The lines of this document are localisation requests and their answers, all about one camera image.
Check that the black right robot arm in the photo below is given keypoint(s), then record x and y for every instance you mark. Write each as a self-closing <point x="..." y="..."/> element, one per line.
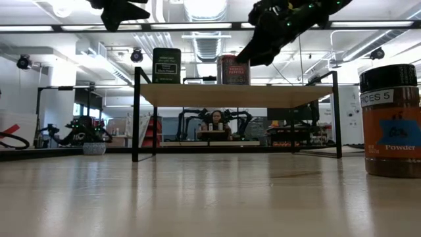
<point x="329" y="6"/>

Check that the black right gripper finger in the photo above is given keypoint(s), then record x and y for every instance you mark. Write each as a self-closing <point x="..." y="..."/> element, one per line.
<point x="263" y="49"/>

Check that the background wooden shelf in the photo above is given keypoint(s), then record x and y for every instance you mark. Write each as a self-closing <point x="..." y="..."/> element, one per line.
<point x="213" y="132"/>

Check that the background robot with green lights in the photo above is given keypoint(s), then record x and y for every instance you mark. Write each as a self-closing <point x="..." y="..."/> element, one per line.
<point x="82" y="133"/>

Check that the red lid paprika tin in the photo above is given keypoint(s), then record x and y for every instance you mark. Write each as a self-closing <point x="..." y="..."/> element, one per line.
<point x="230" y="74"/>

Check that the background gantry with camera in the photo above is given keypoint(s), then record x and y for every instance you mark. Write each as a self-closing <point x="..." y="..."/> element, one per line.
<point x="210" y="78"/>

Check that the black aluminium frame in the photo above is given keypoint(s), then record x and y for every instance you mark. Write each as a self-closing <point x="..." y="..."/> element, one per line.
<point x="146" y="26"/>

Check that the black monitor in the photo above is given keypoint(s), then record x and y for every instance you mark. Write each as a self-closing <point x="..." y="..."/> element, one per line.
<point x="289" y="112"/>

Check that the wooden shelf riser black legs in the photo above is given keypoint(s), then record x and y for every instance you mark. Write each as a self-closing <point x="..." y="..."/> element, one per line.
<point x="230" y="95"/>

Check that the background black robot arm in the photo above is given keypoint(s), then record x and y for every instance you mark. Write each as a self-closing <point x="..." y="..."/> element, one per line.
<point x="187" y="118"/>
<point x="241" y="120"/>

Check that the person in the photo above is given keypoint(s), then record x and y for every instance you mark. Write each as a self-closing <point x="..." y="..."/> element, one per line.
<point x="215" y="120"/>

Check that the black ceiling spotlight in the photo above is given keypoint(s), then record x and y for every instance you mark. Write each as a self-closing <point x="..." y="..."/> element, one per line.
<point x="137" y="56"/>
<point x="23" y="62"/>
<point x="377" y="53"/>

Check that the dark green pepper tin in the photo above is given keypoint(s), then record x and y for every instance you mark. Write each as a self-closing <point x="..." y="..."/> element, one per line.
<point x="166" y="66"/>

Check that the black lid orange spice jar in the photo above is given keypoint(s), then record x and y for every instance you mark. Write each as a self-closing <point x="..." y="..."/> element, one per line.
<point x="391" y="131"/>

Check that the background black gantry frame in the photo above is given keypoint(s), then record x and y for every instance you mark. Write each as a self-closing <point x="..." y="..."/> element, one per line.
<point x="65" y="88"/>

